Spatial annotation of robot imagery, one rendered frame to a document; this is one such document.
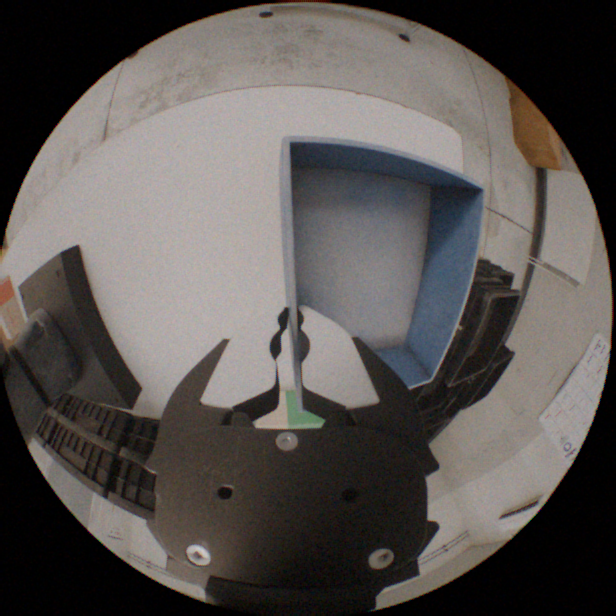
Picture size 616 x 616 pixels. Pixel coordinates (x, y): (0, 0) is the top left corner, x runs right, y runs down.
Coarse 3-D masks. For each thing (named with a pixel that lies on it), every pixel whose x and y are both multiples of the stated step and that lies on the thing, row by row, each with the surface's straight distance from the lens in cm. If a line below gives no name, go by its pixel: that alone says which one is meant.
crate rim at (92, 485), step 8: (48, 448) 71; (56, 456) 67; (64, 464) 63; (72, 472) 59; (80, 472) 57; (80, 480) 56; (88, 480) 54; (96, 488) 52; (104, 488) 51; (104, 496) 51
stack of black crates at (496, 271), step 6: (480, 264) 118; (486, 264) 124; (492, 264) 134; (486, 270) 116; (492, 270) 114; (498, 270) 120; (504, 270) 136; (492, 276) 113; (498, 276) 141; (504, 276) 141; (510, 276) 139; (504, 282) 141; (510, 282) 139
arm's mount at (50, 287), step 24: (48, 264) 35; (72, 264) 32; (24, 288) 50; (48, 288) 37; (72, 288) 31; (48, 312) 41; (72, 312) 32; (96, 312) 34; (72, 336) 36; (96, 336) 33; (96, 360) 34; (120, 360) 37; (96, 384) 40; (120, 384) 37
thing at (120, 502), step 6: (108, 498) 49; (114, 498) 48; (120, 498) 47; (114, 504) 48; (120, 504) 47; (126, 504) 46; (132, 504) 45; (126, 510) 46; (132, 510) 45; (138, 510) 44; (144, 510) 43; (150, 510) 42; (138, 516) 44; (144, 516) 43; (150, 516) 42
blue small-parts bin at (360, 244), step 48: (288, 144) 10; (336, 144) 11; (288, 192) 10; (336, 192) 17; (384, 192) 19; (432, 192) 22; (480, 192) 18; (288, 240) 10; (336, 240) 17; (384, 240) 19; (432, 240) 22; (480, 240) 18; (288, 288) 11; (336, 288) 19; (384, 288) 21; (432, 288) 22; (384, 336) 24; (432, 336) 22
